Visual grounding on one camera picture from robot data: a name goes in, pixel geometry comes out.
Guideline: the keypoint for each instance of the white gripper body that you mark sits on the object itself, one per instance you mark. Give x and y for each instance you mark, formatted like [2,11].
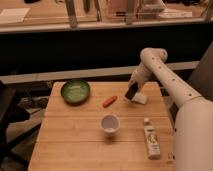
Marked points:
[140,76]

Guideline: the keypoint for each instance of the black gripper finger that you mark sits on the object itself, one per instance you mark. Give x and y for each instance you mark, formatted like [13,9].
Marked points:
[132,91]

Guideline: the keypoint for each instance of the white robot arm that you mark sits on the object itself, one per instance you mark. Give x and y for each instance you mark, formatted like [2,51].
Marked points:
[193,135]

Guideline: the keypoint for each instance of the orange carrot toy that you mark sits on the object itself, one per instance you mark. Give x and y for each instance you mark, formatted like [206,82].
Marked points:
[109,101]

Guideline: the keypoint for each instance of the white paper cup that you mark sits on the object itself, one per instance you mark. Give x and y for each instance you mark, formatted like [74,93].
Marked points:
[110,124]

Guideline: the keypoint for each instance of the green bowl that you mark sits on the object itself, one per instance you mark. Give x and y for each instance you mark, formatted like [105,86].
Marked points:
[75,91]

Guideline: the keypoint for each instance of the white bottle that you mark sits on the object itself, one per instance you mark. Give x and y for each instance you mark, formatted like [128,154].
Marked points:
[152,144]

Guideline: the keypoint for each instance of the dark panel at right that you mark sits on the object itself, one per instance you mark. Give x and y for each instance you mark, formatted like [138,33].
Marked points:
[201,78]

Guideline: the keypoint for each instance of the black chair at left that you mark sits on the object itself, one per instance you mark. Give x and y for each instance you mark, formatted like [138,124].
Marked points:
[11,112]

